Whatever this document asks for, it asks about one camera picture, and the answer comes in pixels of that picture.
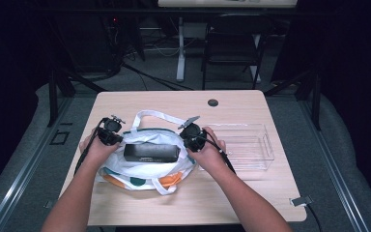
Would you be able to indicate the round dark table grommet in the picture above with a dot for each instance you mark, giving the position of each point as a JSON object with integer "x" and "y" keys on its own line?
{"x": 213, "y": 102}

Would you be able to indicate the black metal stand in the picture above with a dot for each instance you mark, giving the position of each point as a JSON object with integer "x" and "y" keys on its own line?
{"x": 317, "y": 103}
{"x": 53, "y": 96}

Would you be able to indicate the metal table edge clip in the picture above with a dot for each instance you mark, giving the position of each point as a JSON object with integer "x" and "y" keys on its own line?
{"x": 48, "y": 204}
{"x": 300, "y": 201}

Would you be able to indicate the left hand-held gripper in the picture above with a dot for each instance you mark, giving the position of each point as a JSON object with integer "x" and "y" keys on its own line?
{"x": 111, "y": 135}

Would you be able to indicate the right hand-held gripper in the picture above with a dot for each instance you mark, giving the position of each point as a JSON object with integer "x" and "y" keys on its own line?
{"x": 193, "y": 137}

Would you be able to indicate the black rectangular box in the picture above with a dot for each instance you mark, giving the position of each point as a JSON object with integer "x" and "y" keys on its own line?
{"x": 151, "y": 153}

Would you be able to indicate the black folding chair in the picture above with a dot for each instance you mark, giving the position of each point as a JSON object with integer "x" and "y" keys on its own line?
{"x": 235, "y": 38}

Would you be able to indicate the clear plastic box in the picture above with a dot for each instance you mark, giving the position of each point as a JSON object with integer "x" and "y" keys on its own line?
{"x": 251, "y": 145}

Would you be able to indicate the dark equipment with red light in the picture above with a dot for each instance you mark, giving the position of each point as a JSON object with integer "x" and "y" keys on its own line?
{"x": 87, "y": 42}

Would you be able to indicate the person's right hand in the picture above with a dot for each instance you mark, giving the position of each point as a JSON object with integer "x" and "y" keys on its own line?
{"x": 211, "y": 154}

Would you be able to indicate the person's left hand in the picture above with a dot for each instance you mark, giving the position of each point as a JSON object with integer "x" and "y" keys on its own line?
{"x": 96, "y": 153}

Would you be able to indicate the metal floor rail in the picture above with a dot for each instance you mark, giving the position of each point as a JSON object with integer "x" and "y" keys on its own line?
{"x": 331, "y": 167}
{"x": 29, "y": 167}

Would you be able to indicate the white background desk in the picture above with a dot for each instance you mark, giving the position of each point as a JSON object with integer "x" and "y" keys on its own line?
{"x": 181, "y": 48}

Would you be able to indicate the white tote bag coloured patches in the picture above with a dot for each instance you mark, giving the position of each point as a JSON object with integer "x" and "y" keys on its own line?
{"x": 148, "y": 170}

